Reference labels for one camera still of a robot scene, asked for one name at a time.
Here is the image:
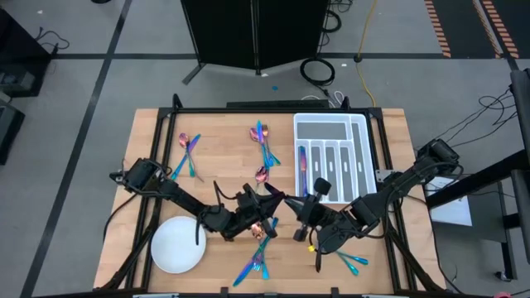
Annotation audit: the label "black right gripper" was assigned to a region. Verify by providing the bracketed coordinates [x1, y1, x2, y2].
[285, 178, 332, 243]

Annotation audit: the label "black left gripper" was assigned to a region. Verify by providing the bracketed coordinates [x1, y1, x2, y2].
[235, 184, 287, 240]

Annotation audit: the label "white plastic cutlery tray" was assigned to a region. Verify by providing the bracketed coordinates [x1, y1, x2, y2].
[292, 112, 378, 205]

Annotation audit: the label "white round plate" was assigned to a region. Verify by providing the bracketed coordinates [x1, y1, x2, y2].
[150, 215, 208, 275]

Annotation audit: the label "white paper sheet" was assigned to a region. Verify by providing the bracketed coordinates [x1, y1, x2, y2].
[425, 175, 474, 228]

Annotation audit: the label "black folding partition screen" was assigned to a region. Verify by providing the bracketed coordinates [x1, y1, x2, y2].
[181, 0, 331, 86]

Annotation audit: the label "black metal stand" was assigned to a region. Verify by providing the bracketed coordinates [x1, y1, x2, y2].
[425, 68, 530, 282]

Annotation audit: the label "black box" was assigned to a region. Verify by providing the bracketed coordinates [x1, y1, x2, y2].
[0, 97, 26, 166]

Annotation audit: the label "black equipment case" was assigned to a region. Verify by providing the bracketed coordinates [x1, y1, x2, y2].
[0, 7, 53, 99]

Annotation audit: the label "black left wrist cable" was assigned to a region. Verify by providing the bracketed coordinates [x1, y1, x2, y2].
[193, 180, 243, 248]

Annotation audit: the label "black aluminium table frame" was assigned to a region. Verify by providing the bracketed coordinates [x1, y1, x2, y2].
[94, 94, 447, 298]

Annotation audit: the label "white cable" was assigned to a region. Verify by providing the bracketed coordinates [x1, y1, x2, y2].
[301, 90, 345, 108]

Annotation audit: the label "coiled black cable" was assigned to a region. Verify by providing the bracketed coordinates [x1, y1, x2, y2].
[299, 56, 336, 87]

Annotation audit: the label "yellow cable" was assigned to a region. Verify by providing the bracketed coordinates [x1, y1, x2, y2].
[354, 0, 378, 108]

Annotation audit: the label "black cable loop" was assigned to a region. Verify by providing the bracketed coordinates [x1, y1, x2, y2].
[320, 0, 353, 36]

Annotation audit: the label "black floor cables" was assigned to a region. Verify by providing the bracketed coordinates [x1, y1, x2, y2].
[413, 84, 521, 156]

